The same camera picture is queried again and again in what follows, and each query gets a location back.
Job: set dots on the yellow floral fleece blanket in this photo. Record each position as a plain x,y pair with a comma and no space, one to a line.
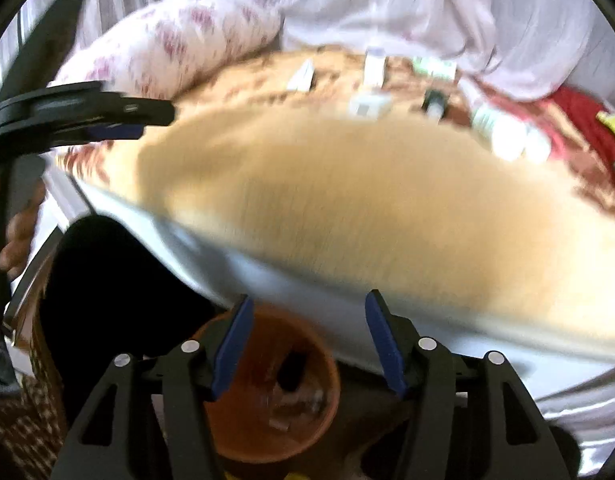
422,210

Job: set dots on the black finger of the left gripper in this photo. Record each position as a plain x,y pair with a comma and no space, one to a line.
89,103
93,134

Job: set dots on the blue white medicine box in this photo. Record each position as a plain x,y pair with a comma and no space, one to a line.
374,69

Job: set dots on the large green white bottle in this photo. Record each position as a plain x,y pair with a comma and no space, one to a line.
505,133

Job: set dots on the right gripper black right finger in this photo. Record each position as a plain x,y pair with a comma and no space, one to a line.
465,418

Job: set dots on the floral white bolster pillow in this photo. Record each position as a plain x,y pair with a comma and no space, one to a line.
165,48

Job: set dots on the red blanket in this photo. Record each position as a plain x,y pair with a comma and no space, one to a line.
582,111

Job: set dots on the white sheer mosquito net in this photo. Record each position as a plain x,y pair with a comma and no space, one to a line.
525,48

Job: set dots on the orange plastic trash bin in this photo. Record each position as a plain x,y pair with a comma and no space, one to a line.
284,395

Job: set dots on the white rectangular plastic box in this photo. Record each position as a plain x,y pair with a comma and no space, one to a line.
369,104

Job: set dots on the dark green spray bottle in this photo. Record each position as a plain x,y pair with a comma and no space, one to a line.
434,104

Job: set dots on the green white lotion bottle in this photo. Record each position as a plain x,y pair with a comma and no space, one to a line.
428,66

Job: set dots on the white ointment tube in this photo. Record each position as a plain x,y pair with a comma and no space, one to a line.
302,79

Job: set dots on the person's left hand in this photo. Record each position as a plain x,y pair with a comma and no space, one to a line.
19,234

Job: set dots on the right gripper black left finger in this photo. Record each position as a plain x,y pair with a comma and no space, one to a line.
148,419

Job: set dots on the small pale green bottle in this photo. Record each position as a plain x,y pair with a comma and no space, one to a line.
537,146

